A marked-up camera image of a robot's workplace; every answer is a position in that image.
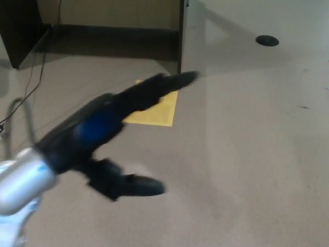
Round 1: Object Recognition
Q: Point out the thin dark cable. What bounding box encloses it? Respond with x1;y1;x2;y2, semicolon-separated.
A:
22;58;35;101

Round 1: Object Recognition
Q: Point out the grey wrist cable loop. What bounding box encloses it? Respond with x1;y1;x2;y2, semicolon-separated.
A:
4;98;36;159

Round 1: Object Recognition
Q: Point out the thick black power cable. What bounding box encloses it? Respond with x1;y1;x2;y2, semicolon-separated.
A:
0;0;64;124

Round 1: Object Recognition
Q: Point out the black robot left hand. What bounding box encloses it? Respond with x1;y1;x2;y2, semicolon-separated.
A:
34;70;200;202

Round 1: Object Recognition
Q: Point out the black round floor cap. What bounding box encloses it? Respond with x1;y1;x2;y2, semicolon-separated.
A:
255;34;280;47

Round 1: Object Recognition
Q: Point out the dark wood desk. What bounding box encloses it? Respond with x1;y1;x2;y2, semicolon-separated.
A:
0;0;190;76

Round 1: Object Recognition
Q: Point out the yellow paper envelope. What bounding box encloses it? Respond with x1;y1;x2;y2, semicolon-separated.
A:
123;79;179;127

